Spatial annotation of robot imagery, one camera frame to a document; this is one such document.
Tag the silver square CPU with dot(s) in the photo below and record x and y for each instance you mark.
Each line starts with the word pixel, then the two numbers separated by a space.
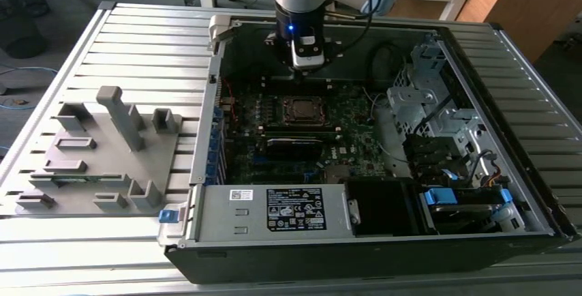
pixel 304 109

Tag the CPU socket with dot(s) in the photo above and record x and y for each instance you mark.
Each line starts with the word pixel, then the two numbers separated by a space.
pixel 326 112

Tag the black RAM slot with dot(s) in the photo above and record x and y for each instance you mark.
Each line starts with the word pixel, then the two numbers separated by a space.
pixel 300 136
pixel 300 129
pixel 300 133
pixel 300 125

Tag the silver metal drive cage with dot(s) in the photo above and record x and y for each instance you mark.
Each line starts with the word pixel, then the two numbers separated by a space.
pixel 408 96

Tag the green motherboard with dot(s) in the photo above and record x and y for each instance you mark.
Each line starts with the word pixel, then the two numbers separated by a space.
pixel 359 139

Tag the black graphics card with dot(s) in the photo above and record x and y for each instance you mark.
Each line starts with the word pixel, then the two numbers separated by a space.
pixel 292 149

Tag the tan chipset heatsink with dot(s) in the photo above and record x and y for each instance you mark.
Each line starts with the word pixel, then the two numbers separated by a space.
pixel 336 171

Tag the black plastic holder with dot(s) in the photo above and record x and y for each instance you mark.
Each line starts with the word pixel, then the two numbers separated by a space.
pixel 431 152

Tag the brown wooden cabinet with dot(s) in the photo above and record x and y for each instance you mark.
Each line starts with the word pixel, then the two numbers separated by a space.
pixel 522 2

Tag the grey plastic parts rack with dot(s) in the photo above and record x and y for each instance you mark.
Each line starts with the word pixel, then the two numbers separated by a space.
pixel 108 159

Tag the silver power supply unit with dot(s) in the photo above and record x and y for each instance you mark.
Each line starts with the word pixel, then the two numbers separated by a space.
pixel 218 214

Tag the hard disk in blue carrier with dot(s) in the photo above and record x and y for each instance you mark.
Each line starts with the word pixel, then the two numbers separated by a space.
pixel 438 196

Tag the black floor bin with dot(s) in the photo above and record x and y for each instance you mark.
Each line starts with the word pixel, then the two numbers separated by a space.
pixel 24 43

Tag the blue case latch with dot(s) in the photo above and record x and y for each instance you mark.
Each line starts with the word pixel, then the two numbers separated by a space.
pixel 167 216

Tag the green RAM stick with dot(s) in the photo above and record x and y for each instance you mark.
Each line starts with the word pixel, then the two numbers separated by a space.
pixel 68 180

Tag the black open PC case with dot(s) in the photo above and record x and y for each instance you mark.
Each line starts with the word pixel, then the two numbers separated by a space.
pixel 318 265

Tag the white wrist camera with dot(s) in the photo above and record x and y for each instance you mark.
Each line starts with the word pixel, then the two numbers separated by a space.
pixel 308 55

